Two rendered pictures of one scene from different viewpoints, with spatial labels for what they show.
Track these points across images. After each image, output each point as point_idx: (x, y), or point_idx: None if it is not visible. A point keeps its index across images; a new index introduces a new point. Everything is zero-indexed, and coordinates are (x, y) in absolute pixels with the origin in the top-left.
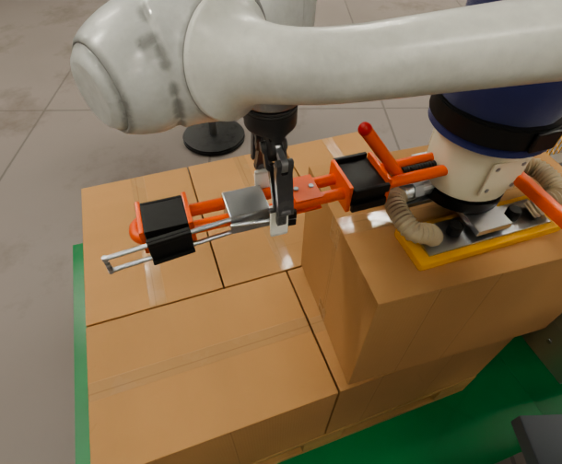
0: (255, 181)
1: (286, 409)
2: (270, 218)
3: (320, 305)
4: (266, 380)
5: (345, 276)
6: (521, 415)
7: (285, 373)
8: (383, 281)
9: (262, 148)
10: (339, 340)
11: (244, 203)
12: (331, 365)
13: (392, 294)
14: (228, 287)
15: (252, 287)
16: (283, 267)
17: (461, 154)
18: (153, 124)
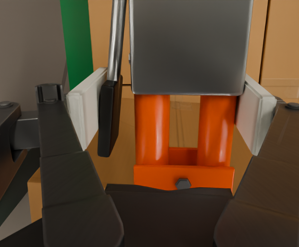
0: (251, 86)
1: (91, 25)
2: (87, 81)
3: (188, 106)
4: (127, 13)
5: (133, 157)
6: None
7: (129, 37)
8: None
9: (43, 234)
10: (128, 108)
11: (176, 22)
12: (122, 88)
13: (38, 206)
14: (267, 0)
15: (252, 34)
16: (265, 83)
17: None
18: None
